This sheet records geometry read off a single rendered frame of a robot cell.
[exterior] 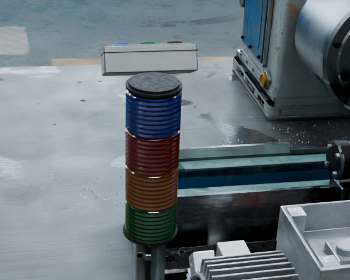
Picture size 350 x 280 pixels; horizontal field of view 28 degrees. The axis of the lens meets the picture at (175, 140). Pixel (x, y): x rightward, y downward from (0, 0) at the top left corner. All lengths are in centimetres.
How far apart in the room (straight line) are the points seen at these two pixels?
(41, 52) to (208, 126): 287
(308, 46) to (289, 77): 18
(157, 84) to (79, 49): 370
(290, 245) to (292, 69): 99
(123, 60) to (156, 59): 6
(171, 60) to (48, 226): 37
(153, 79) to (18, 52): 368
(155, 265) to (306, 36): 75
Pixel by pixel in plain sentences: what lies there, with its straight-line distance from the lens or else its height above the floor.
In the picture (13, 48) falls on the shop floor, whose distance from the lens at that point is 448.
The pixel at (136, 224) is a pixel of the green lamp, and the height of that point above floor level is 105.
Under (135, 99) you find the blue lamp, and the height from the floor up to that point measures 121.
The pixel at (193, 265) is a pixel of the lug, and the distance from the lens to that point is 69.
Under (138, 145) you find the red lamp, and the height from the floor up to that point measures 115.
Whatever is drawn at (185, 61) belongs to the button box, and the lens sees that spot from 127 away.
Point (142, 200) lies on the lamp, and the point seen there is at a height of 109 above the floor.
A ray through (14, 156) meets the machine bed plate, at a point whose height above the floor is 80.
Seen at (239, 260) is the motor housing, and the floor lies 110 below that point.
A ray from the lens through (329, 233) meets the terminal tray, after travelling 70.
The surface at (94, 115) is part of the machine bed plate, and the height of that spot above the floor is 80.
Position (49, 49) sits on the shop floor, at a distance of 444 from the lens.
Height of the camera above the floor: 150
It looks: 27 degrees down
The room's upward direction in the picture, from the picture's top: 2 degrees clockwise
